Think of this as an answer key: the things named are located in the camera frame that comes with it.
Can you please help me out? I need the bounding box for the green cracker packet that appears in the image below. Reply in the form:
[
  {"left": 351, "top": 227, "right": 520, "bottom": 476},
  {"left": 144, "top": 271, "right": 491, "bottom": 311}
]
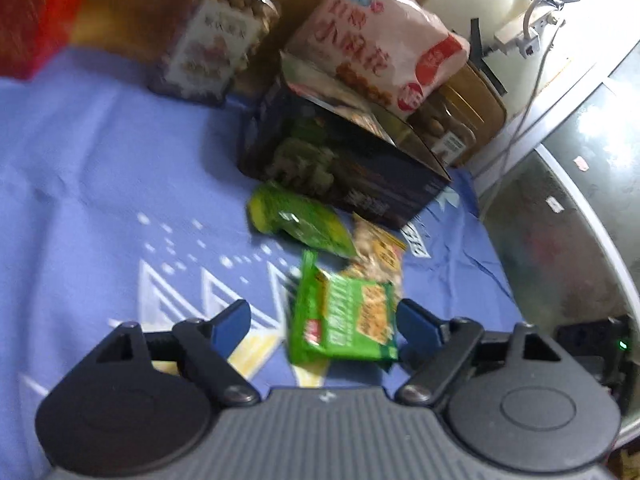
[{"left": 288, "top": 250, "right": 398, "bottom": 365}]

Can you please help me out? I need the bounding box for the yellow nut snack packet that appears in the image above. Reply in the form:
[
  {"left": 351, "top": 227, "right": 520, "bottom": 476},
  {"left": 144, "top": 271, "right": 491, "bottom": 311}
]
[{"left": 341, "top": 214, "right": 407, "bottom": 304}]

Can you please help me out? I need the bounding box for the dark green snack packet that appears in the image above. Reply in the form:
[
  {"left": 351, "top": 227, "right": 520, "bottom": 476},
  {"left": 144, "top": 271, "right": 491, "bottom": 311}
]
[{"left": 247, "top": 182, "right": 356, "bottom": 259}]

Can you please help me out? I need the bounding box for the blue patterned tablecloth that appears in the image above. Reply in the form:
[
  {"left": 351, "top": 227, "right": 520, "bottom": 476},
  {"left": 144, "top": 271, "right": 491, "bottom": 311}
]
[{"left": 0, "top": 44, "right": 524, "bottom": 480}]

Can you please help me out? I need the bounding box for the dark open snack box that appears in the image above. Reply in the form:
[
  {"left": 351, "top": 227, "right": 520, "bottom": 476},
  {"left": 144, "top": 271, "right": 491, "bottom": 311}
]
[{"left": 239, "top": 52, "right": 451, "bottom": 229}]

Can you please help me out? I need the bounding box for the right nut jar gold lid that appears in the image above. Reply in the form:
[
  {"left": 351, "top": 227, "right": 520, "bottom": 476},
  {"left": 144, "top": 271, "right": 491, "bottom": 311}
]
[{"left": 409, "top": 84, "right": 490, "bottom": 167}]

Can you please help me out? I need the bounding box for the nut jar gold lid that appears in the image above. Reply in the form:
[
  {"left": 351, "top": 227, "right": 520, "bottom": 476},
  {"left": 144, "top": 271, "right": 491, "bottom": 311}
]
[
  {"left": 409, "top": 84, "right": 490, "bottom": 167},
  {"left": 149, "top": 0, "right": 282, "bottom": 105}
]

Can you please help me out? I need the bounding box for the brown wooden board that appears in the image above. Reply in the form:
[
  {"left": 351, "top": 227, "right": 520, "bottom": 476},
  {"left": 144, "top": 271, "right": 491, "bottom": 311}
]
[{"left": 447, "top": 63, "right": 506, "bottom": 166}]

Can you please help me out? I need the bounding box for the pink twisted dough snack bag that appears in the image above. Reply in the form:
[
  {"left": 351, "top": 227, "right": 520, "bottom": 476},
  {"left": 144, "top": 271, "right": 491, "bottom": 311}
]
[{"left": 286, "top": 0, "right": 470, "bottom": 119}]

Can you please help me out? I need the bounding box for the white power strip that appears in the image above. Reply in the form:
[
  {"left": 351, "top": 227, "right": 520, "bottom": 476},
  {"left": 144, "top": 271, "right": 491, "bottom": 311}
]
[{"left": 494, "top": 6, "right": 558, "bottom": 58}]

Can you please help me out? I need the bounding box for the left nut jar gold lid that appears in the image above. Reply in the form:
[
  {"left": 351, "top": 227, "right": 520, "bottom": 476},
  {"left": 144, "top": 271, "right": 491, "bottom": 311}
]
[{"left": 149, "top": 0, "right": 282, "bottom": 105}]

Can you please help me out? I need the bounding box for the red gift box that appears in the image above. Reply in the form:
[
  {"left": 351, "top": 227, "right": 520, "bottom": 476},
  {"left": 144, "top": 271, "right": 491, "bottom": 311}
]
[{"left": 0, "top": 0, "right": 82, "bottom": 80}]

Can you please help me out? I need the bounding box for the white power cable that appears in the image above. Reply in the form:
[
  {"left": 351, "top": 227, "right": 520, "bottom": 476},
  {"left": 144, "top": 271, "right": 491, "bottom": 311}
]
[{"left": 479, "top": 0, "right": 566, "bottom": 221}]

